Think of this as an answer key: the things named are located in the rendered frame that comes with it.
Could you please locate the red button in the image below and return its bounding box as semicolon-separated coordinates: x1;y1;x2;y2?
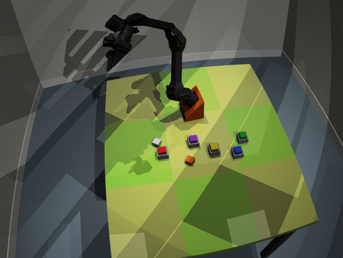
156;146;169;160

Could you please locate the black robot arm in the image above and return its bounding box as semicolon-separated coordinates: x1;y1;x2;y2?
102;13;199;108

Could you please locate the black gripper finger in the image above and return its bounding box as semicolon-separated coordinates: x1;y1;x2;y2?
112;46;128;67
106;55;114;71

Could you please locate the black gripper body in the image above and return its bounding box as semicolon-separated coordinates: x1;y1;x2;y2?
106;34;132;57

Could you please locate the purple button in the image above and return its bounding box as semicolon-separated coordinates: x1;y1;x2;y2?
187;135;200;148

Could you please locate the blue button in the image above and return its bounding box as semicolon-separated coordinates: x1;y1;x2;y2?
231;146;244;159

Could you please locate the white block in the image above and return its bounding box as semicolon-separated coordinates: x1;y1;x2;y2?
152;138;162;147

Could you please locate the green button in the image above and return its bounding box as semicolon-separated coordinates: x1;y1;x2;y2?
236;131;248;144

